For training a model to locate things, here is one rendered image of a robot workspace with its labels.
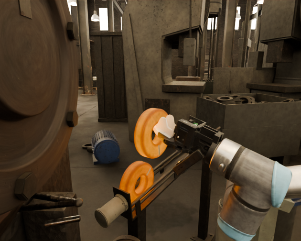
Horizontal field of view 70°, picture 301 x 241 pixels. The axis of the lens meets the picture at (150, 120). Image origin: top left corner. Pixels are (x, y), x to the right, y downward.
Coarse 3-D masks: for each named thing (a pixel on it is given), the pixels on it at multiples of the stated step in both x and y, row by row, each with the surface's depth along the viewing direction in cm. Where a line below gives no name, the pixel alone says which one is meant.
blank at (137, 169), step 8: (128, 168) 72; (136, 168) 71; (144, 168) 75; (152, 168) 79; (128, 176) 69; (136, 176) 72; (144, 176) 77; (152, 176) 80; (120, 184) 70; (128, 184) 69; (144, 184) 77; (128, 192) 69; (136, 192) 75
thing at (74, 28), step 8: (72, 24) 29; (72, 32) 29; (72, 112) 29; (72, 120) 29; (24, 176) 19; (32, 176) 20; (16, 184) 19; (24, 184) 19; (32, 184) 20; (16, 192) 18; (24, 192) 19; (32, 192) 20; (24, 200) 19
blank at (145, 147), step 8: (144, 112) 63; (152, 112) 62; (160, 112) 65; (144, 120) 60; (152, 120) 62; (136, 128) 61; (144, 128) 60; (152, 128) 63; (136, 136) 61; (144, 136) 60; (136, 144) 61; (144, 144) 60; (152, 144) 64; (160, 144) 67; (144, 152) 61; (152, 152) 64; (160, 152) 68
